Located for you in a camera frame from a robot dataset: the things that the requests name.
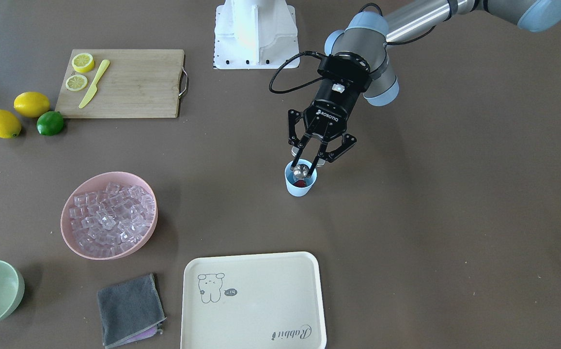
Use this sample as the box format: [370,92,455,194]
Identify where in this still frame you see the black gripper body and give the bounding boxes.
[288,78,358,163]

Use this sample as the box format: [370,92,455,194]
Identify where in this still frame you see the red strawberry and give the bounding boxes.
[293,179,308,188]

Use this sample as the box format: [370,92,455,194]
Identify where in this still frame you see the steel muddler with black tip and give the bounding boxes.
[292,163,310,180]

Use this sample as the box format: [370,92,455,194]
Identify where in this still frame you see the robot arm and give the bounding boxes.
[288,0,561,180]

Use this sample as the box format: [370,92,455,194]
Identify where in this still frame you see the light blue plastic cup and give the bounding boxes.
[283,161,318,197]

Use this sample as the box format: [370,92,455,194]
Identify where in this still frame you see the pink bowl of ice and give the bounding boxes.
[61,172,158,260]

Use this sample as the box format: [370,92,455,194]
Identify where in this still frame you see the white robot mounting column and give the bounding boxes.
[213,0,299,69]

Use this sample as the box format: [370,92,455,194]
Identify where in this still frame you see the beige rabbit tray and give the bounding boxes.
[180,252,327,349]

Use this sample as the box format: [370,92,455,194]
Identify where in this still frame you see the wooden cutting board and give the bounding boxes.
[54,48,185,119]

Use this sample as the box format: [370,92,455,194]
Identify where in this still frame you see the yellow plastic knife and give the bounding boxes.
[78,59,110,109]

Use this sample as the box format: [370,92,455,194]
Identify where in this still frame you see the lemon half slice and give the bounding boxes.
[65,74,88,92]
[71,52,95,73]

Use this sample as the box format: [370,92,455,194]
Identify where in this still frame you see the grey folded cloth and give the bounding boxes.
[97,273,166,349]

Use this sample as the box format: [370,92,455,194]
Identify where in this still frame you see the green lime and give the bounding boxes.
[35,111,65,136]

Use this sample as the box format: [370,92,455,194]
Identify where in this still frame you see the whole yellow lemon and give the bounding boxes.
[14,91,50,118]
[0,109,23,139]

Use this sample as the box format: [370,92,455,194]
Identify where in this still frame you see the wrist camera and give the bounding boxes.
[317,55,372,93]

